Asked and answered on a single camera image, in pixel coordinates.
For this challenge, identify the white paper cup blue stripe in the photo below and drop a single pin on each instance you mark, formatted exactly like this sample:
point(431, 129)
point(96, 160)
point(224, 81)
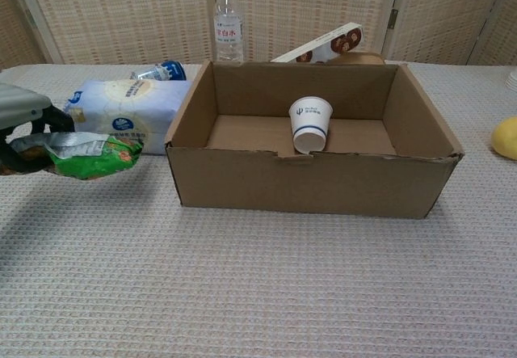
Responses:
point(309, 125)

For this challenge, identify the beige woven folding screen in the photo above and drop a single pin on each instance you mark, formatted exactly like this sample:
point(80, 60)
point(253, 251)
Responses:
point(121, 14)

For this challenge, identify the open brown cardboard box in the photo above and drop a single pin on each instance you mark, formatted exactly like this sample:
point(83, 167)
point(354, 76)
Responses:
point(307, 184)

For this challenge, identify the long white cookie box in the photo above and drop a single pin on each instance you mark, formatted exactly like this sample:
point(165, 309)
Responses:
point(335, 43)

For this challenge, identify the large pale blue tissue pack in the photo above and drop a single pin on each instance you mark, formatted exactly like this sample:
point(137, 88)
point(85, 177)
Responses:
point(129, 107)

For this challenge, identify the green snack packet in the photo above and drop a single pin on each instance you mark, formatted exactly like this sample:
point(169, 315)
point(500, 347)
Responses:
point(89, 156)

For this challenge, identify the white woven tablecloth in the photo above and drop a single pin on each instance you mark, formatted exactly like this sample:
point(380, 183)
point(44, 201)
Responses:
point(258, 285)

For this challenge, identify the left silver hand black fingers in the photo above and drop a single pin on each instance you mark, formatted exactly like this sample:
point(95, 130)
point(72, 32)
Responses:
point(20, 107)

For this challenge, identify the clear plastic water bottle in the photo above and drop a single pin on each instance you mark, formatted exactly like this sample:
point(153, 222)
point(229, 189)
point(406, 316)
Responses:
point(229, 30)

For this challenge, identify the blue and silver drink can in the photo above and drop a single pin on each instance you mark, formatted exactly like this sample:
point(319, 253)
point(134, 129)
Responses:
point(161, 72)

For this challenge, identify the yellow fruit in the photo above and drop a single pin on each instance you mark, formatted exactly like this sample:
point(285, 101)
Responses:
point(507, 137)

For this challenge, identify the brown kraft paper container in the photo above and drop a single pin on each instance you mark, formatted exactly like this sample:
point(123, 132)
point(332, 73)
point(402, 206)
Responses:
point(359, 58)

